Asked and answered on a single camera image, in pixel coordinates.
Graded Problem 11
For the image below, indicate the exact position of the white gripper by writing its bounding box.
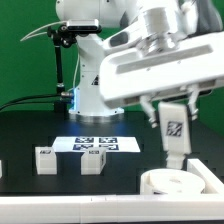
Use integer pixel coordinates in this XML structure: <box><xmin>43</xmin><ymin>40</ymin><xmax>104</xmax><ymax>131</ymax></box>
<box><xmin>99</xmin><ymin>32</ymin><xmax>224</xmax><ymax>128</ymax></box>

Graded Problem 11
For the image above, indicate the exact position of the white round stool seat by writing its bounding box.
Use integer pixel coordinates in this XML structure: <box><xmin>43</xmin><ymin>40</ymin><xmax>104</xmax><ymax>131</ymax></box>
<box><xmin>140</xmin><ymin>168</ymin><xmax>205</xmax><ymax>195</ymax></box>

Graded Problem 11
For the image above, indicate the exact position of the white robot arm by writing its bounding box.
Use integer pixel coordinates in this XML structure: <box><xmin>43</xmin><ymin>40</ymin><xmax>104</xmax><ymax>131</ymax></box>
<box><xmin>56</xmin><ymin>0</ymin><xmax>224</xmax><ymax>126</ymax></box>

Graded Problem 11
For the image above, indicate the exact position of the white fiducial marker sheet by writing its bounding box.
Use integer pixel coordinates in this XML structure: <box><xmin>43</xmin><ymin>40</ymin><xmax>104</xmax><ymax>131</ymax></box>
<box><xmin>52</xmin><ymin>136</ymin><xmax>140</xmax><ymax>153</ymax></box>

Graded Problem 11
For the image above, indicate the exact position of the white L-shaped fence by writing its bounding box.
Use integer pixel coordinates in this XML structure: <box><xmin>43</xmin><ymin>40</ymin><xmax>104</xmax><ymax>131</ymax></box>
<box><xmin>0</xmin><ymin>159</ymin><xmax>224</xmax><ymax>224</ymax></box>

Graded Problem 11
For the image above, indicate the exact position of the white block at left edge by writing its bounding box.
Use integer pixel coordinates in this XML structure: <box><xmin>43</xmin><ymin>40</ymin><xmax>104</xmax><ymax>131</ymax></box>
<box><xmin>0</xmin><ymin>160</ymin><xmax>3</xmax><ymax>179</ymax></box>

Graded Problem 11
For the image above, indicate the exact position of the black cable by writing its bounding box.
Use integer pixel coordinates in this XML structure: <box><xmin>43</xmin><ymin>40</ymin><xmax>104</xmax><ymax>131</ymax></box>
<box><xmin>0</xmin><ymin>94</ymin><xmax>74</xmax><ymax>112</ymax></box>

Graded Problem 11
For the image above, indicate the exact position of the black camera on stand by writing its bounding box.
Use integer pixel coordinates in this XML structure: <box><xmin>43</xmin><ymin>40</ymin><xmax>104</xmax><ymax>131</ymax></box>
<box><xmin>66</xmin><ymin>19</ymin><xmax>101</xmax><ymax>34</ymax></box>

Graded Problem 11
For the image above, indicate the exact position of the black camera stand pole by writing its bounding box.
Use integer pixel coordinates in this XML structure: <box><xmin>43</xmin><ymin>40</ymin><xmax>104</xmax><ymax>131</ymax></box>
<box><xmin>46</xmin><ymin>25</ymin><xmax>78</xmax><ymax>112</ymax></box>

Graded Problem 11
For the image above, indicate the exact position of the white cable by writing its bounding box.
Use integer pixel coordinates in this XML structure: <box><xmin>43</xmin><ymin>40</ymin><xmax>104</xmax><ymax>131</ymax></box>
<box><xmin>20</xmin><ymin>20</ymin><xmax>68</xmax><ymax>43</ymax></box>

